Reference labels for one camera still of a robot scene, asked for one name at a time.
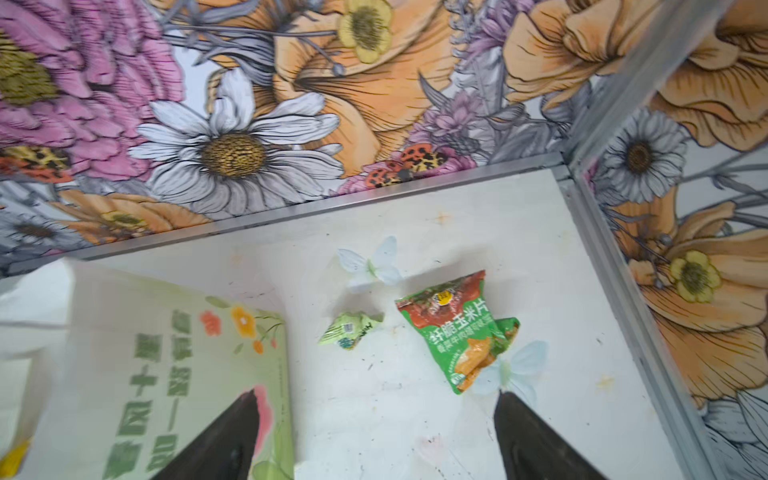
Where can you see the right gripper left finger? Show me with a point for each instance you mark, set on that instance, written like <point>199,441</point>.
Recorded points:
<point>224,450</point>

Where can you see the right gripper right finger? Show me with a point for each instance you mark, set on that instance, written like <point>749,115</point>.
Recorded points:
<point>531,449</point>

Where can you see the white paper bag Love Life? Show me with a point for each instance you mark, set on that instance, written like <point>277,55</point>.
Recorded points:
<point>113,374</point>

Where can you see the green snack packet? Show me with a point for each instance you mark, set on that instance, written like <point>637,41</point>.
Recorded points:
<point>458,327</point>

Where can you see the small green candy wrapper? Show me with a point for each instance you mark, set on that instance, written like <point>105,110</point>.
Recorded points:
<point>347,330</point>

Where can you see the yellow snack packet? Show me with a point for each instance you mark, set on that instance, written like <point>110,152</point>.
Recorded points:
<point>11,464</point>

